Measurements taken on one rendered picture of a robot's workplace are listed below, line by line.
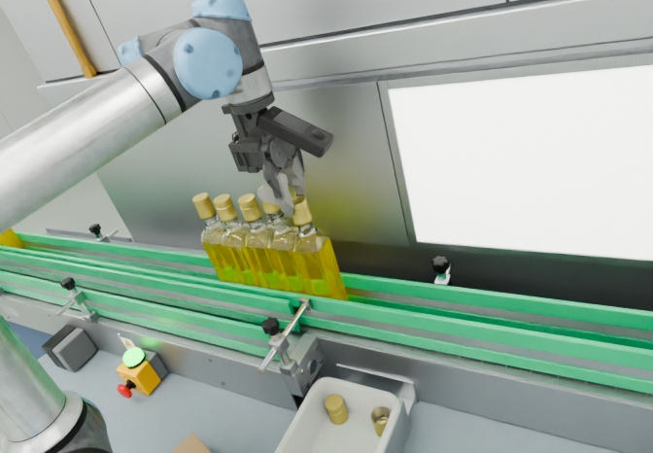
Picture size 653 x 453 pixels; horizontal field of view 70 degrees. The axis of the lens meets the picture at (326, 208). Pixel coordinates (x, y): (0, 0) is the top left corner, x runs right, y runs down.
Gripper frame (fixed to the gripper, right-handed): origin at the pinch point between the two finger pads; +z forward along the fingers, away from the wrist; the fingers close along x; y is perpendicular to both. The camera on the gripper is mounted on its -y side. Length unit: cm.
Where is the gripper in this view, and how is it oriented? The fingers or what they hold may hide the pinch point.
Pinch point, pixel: (297, 203)
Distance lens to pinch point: 82.7
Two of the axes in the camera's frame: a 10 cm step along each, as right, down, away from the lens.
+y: -8.7, -0.3, 4.9
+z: 2.5, 8.3, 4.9
